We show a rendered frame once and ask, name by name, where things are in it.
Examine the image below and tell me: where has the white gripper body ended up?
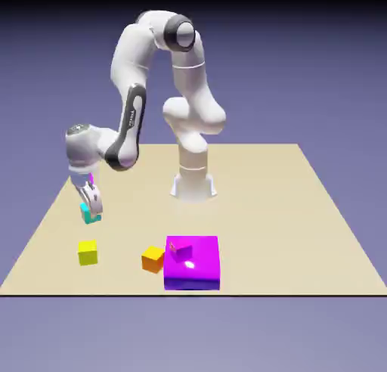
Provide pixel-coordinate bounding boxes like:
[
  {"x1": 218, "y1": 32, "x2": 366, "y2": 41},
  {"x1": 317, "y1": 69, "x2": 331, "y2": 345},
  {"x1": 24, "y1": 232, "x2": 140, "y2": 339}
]
[{"x1": 75, "y1": 181, "x2": 104, "y2": 215}]

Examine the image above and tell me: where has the small cyan cube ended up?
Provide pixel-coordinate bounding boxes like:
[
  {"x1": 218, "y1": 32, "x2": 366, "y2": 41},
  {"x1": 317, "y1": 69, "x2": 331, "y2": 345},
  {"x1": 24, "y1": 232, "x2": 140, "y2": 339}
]
[{"x1": 79, "y1": 202, "x2": 103, "y2": 225}]

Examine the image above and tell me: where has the small yellow cube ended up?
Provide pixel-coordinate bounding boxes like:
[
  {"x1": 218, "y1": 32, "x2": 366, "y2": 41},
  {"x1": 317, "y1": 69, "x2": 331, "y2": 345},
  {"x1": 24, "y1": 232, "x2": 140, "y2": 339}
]
[{"x1": 77, "y1": 239, "x2": 99, "y2": 267}]

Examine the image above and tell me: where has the small orange cube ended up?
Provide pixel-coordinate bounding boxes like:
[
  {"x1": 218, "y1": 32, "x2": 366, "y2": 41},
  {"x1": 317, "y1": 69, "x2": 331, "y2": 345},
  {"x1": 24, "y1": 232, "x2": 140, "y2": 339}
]
[{"x1": 141, "y1": 246, "x2": 166, "y2": 274}]

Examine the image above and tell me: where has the small magenta cube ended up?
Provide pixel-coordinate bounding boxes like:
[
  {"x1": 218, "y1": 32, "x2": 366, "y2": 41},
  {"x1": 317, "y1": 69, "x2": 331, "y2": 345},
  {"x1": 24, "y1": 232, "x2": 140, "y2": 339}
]
[{"x1": 168, "y1": 241, "x2": 194, "y2": 263}]

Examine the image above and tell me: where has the large magenta box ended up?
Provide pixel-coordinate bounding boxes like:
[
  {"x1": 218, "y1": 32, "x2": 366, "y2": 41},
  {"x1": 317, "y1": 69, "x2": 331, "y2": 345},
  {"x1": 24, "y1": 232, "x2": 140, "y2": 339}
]
[{"x1": 163, "y1": 234, "x2": 221, "y2": 292}]

